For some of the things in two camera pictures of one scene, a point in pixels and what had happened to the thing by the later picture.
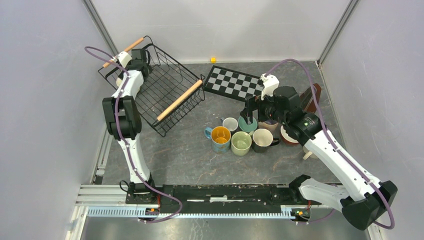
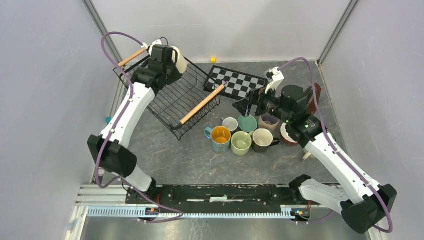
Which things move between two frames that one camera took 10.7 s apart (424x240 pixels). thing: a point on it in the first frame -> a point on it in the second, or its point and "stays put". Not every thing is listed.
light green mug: [241, 142] stays put
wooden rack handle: [159, 117] -> [202, 104]
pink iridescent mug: [269, 124] stays put
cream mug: [118, 81] -> [178, 59]
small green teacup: [244, 125] stays put
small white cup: [230, 123] stays put
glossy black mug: [263, 139] stays put
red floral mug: [286, 138] stays put
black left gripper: [150, 68] -> [177, 75]
